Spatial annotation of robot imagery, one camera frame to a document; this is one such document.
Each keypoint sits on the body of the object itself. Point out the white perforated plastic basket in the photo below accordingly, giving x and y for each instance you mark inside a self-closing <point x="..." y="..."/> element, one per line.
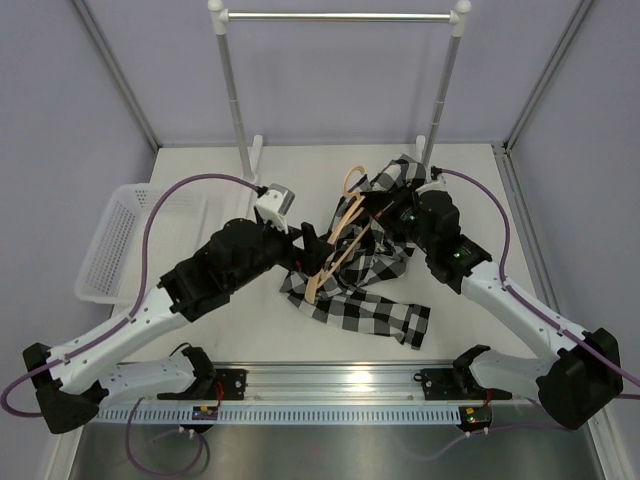
<point x="111" y="271"/>

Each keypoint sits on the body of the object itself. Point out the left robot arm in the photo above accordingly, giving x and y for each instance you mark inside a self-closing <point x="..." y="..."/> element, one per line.
<point x="75" y="381"/>

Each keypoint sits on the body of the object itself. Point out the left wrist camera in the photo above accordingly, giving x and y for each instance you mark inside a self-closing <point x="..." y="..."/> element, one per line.
<point x="273" y="205"/>

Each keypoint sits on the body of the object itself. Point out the black white checkered shirt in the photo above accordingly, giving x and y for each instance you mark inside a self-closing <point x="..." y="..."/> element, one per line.
<point x="370" y="256"/>

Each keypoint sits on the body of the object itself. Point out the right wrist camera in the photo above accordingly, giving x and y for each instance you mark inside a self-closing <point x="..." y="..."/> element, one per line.
<point x="436" y="182"/>

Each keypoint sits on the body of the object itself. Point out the right aluminium frame post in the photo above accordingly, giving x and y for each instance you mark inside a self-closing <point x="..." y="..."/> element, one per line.
<point x="507" y="164"/>

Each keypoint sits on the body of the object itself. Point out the white silver clothes rack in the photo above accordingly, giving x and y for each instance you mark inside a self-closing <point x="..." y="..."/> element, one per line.
<point x="335" y="77"/>

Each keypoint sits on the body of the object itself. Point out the left aluminium frame post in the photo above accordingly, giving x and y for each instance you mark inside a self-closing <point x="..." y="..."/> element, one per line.
<point x="90" y="25"/>

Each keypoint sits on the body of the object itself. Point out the aluminium frame post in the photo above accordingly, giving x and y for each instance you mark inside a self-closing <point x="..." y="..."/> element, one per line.
<point x="90" y="25"/>
<point x="507" y="164"/>

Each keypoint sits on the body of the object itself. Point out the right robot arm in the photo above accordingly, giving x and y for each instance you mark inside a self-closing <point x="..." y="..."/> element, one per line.
<point x="573" y="373"/>

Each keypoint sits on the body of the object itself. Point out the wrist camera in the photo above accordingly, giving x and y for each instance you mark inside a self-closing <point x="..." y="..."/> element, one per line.
<point x="273" y="205"/>
<point x="436" y="182"/>

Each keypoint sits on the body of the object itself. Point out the white slotted cable duct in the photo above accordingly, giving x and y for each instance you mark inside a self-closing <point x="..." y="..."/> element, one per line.
<point x="236" y="414"/>

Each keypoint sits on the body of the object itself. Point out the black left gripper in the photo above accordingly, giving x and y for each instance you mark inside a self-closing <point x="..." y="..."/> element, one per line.
<point x="310" y="258"/>

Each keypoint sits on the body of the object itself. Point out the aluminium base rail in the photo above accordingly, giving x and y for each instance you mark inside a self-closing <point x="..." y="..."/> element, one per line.
<point x="341" y="383"/>

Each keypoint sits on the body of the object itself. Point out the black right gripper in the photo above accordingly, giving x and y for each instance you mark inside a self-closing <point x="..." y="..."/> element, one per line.
<point x="405" y="197"/>

